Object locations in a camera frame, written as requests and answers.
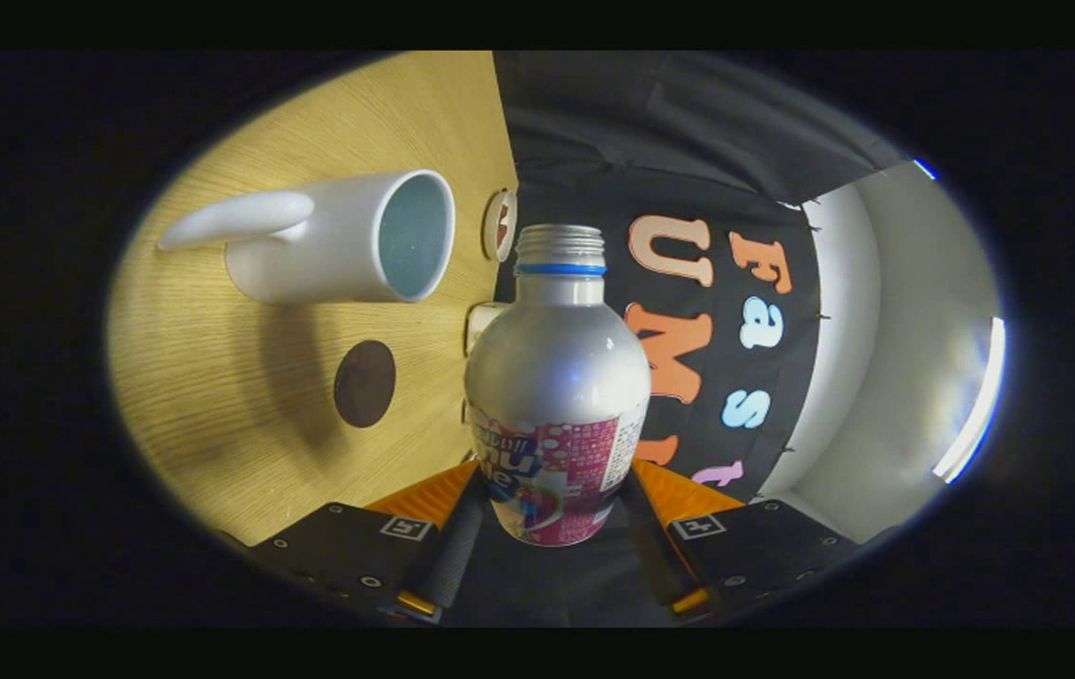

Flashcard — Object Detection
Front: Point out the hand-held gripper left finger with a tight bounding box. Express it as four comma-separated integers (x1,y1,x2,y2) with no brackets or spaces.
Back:
245,459,487,625

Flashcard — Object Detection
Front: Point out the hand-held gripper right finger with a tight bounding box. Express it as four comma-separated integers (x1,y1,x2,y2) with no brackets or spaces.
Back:
627,459,864,619

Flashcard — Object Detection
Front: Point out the dark brown round coaster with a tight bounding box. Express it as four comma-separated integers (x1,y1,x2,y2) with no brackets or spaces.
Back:
334,339,397,429

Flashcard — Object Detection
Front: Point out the silver juice bottle pink label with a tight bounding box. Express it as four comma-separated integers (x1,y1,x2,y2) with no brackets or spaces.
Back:
464,224,653,548

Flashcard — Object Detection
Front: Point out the white cup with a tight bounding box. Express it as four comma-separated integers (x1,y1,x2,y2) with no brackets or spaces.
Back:
157,169,456,305

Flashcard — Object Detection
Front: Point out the white toaster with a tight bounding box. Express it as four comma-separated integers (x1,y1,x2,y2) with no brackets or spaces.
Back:
465,302,512,357

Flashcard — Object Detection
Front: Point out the wooden table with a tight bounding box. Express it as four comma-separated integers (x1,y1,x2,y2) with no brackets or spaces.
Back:
107,52,520,546

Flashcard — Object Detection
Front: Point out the white round plate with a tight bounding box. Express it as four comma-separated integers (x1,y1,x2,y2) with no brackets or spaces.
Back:
483,189,519,263

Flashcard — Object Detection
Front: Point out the ceiling light strip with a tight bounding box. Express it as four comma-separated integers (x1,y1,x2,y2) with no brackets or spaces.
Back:
932,317,1007,485

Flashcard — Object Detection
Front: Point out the black backdrop cloth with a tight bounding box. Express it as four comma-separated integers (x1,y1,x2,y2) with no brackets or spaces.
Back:
457,52,908,628

